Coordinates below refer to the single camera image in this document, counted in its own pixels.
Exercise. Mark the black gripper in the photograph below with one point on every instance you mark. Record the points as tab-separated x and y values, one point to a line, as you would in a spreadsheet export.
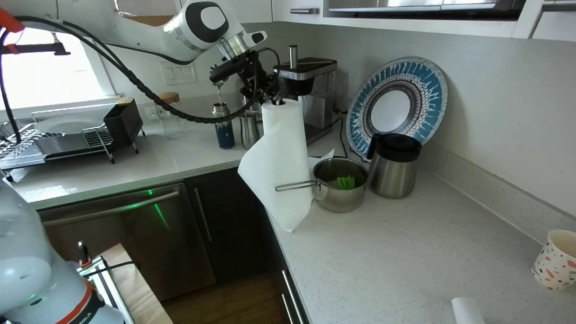
256	84

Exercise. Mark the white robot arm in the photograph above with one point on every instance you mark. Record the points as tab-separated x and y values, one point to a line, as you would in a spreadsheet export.
36	286

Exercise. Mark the silver toaster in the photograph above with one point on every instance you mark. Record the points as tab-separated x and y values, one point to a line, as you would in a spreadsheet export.
249	129

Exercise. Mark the black steel coffee machine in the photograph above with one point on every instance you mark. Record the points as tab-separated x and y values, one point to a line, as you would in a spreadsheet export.
312	84

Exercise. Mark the steel saucepan with greens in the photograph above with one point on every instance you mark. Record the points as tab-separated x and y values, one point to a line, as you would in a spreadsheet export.
337	185

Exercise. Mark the dark cabinet door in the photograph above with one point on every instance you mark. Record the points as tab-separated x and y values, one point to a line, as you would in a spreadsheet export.
231	221

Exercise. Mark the black dish rack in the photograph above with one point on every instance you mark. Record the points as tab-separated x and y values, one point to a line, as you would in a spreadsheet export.
69	134

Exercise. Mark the blue white decorative plate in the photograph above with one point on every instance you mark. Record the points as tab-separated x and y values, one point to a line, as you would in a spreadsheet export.
405	97

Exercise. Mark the steel canister black lid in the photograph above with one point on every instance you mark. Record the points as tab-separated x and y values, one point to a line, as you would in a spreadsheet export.
393	165

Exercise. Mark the stainless dishwasher door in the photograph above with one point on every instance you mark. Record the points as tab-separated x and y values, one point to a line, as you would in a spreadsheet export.
153	226

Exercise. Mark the wooden board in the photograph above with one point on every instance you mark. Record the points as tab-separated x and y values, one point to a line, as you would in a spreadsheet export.
134	289

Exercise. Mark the white upper cabinets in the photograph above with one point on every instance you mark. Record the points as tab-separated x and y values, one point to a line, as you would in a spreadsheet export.
553	21

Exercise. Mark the white object at bottom edge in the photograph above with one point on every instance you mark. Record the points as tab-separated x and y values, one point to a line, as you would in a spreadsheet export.
467	311

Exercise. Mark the dotted paper cup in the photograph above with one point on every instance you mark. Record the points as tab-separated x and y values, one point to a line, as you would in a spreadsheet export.
555	266

